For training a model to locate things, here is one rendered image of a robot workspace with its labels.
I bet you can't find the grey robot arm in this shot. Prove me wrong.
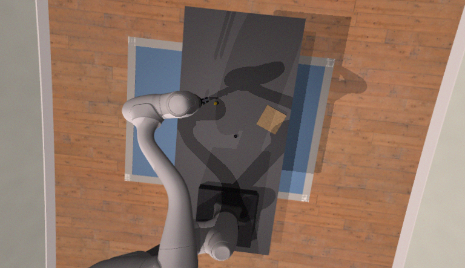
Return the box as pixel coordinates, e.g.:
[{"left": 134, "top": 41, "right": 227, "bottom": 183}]
[{"left": 89, "top": 91, "right": 246, "bottom": 268}]

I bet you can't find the tan flat mat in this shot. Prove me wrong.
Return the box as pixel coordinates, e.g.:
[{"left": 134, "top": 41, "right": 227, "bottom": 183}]
[{"left": 256, "top": 105, "right": 286, "bottom": 134}]

